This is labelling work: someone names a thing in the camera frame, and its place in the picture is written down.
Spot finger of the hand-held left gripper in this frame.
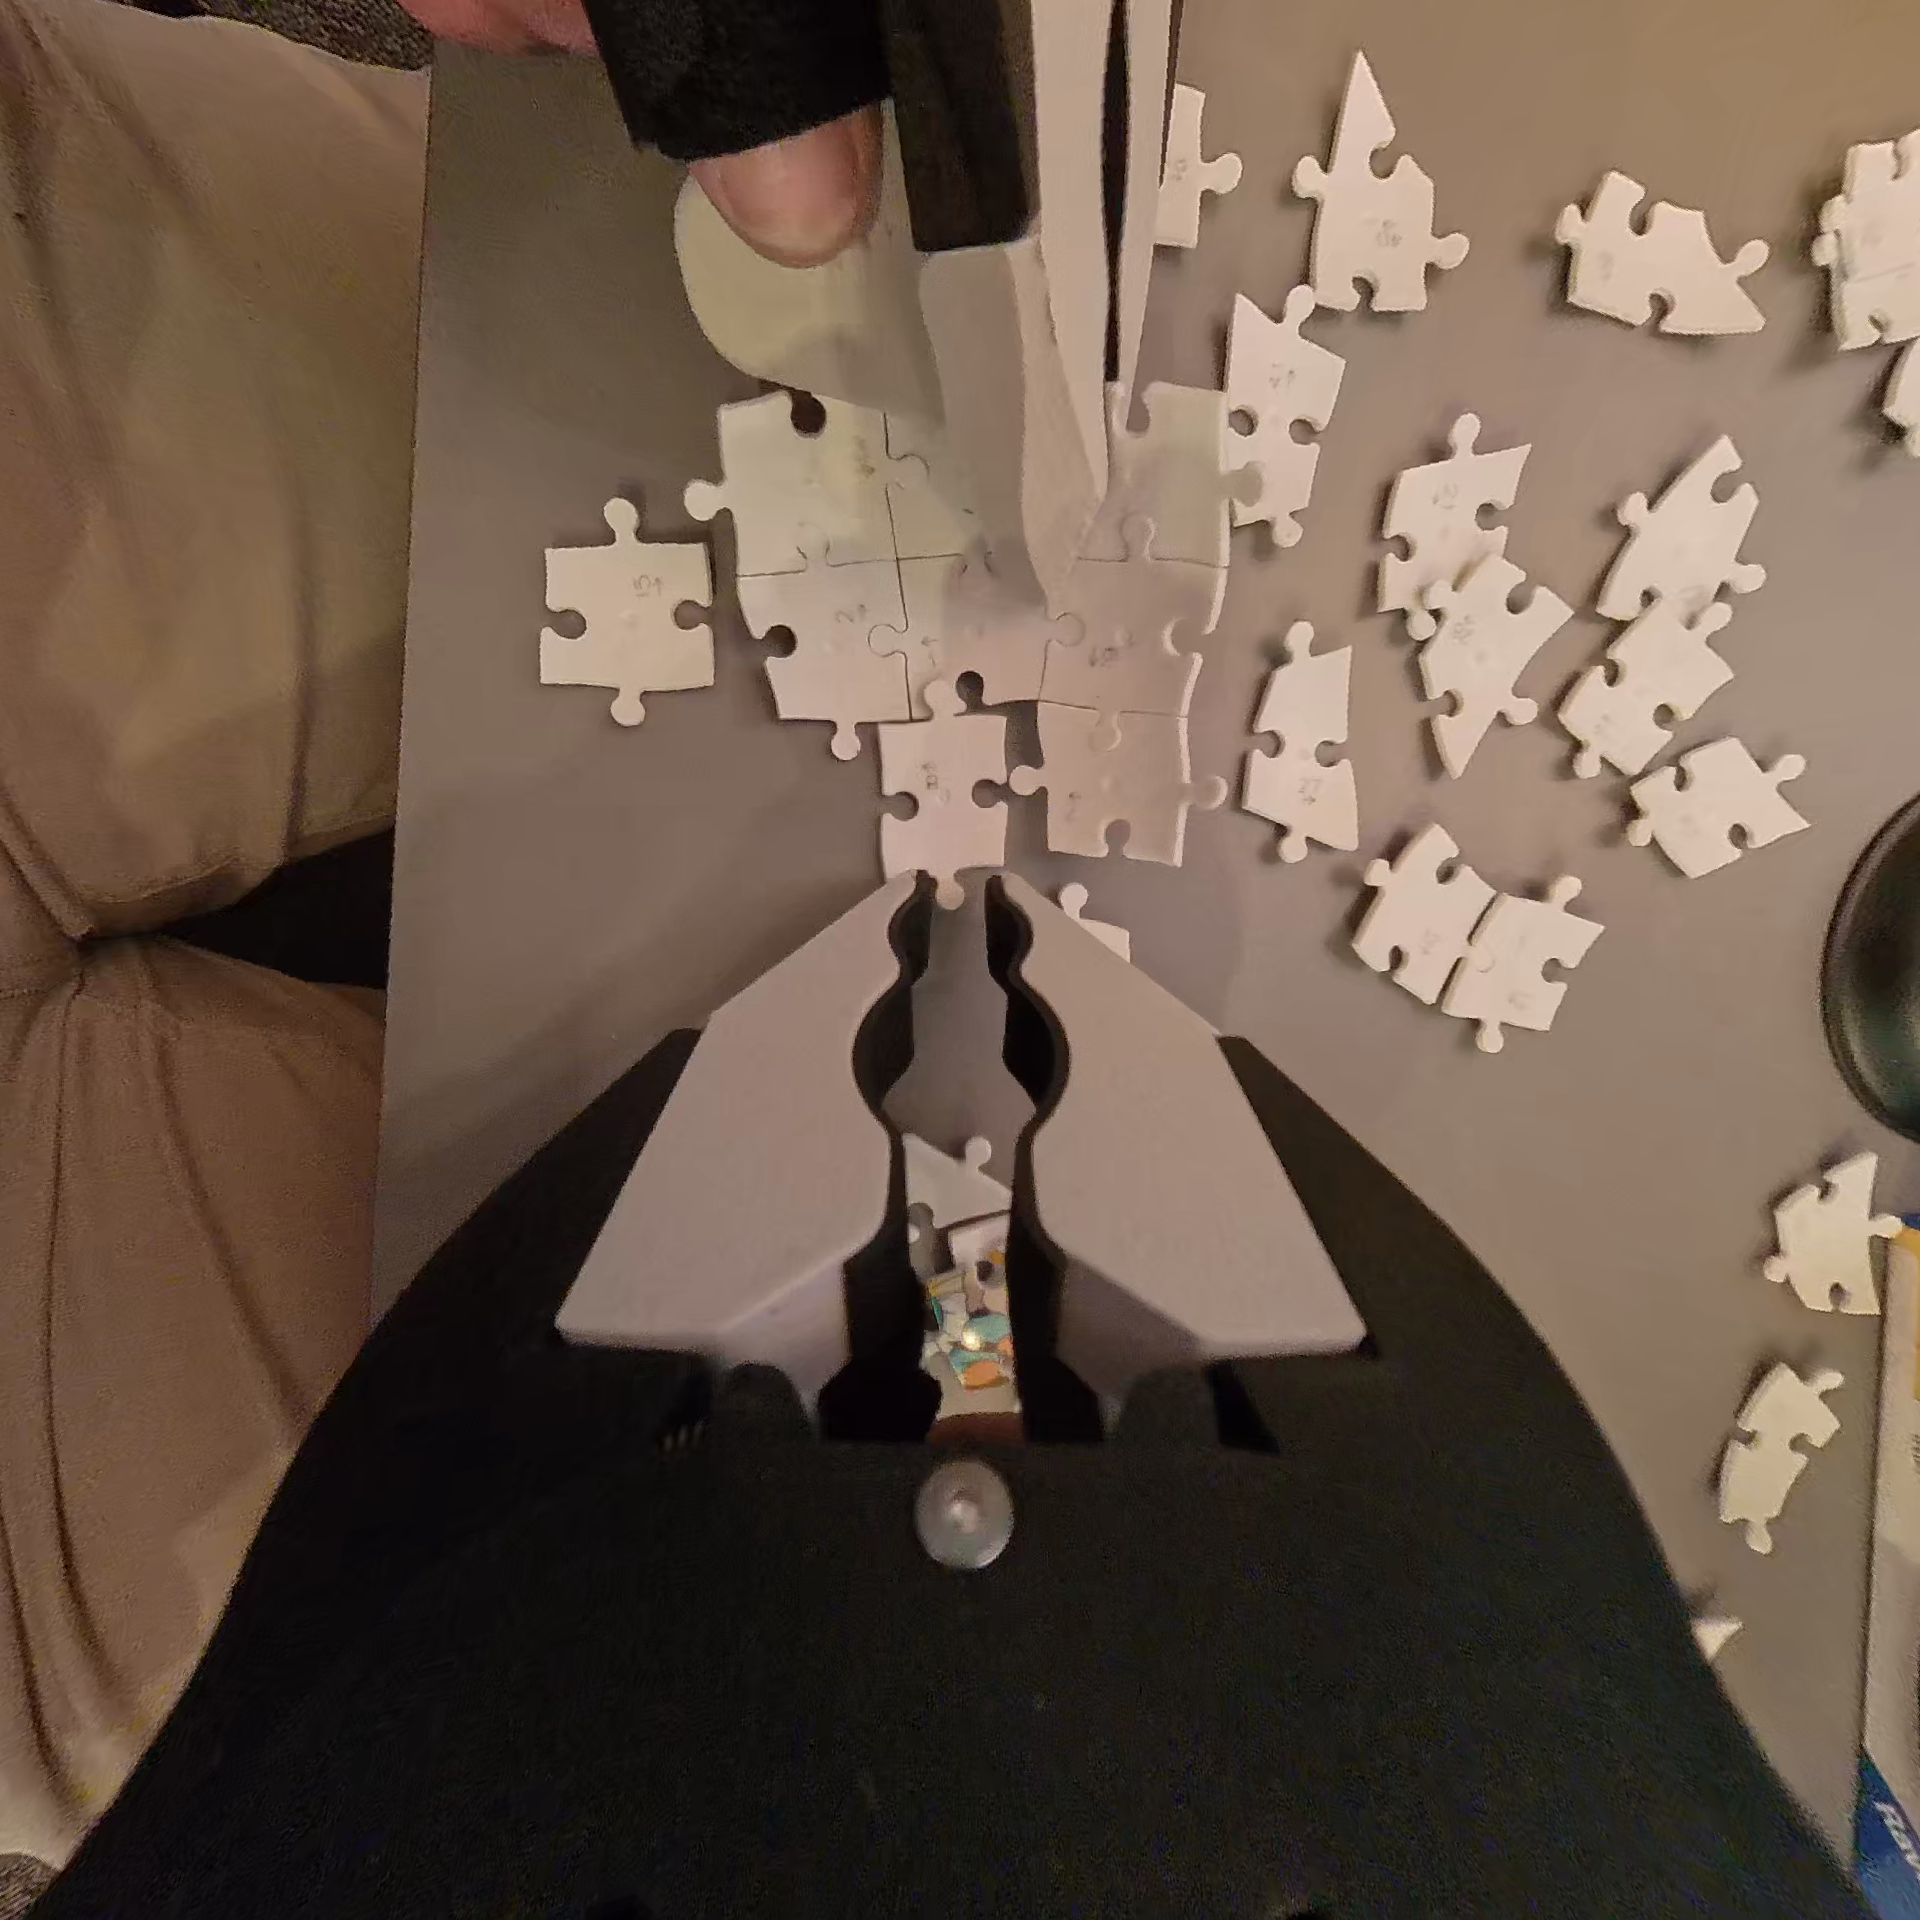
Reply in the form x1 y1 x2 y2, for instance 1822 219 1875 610
917 0 1121 608
1114 0 1189 396

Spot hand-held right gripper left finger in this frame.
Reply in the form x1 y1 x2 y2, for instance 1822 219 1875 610
558 876 941 1441

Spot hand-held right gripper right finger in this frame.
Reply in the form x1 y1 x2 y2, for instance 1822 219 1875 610
983 876 1369 1441

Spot joined puzzle ball section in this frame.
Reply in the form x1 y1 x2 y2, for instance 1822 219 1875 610
684 382 1263 907

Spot white puzzle pieces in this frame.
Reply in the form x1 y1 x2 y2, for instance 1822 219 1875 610
537 51 1920 1664

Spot black puzzle ball stand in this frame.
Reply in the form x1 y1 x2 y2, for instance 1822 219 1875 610
1822 793 1920 1150

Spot blue puzzle box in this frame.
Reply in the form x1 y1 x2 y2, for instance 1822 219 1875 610
1858 1208 1920 1920

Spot person's left hand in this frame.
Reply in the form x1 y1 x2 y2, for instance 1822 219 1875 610
406 0 891 273

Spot person's tan trousers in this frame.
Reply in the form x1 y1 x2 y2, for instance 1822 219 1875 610
0 0 437 1862

